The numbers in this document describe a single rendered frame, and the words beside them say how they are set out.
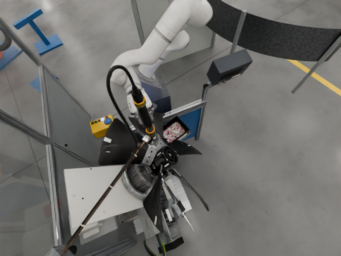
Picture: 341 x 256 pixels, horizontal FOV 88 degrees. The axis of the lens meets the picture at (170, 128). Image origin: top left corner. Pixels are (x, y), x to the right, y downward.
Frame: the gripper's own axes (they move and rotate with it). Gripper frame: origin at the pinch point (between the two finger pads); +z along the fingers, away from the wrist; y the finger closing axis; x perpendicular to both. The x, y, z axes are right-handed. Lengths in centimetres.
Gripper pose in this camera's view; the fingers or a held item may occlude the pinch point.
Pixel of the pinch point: (146, 120)
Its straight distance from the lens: 77.2
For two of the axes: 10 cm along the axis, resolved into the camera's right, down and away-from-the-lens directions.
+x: -0.7, -4.5, -8.9
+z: 3.9, 8.1, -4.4
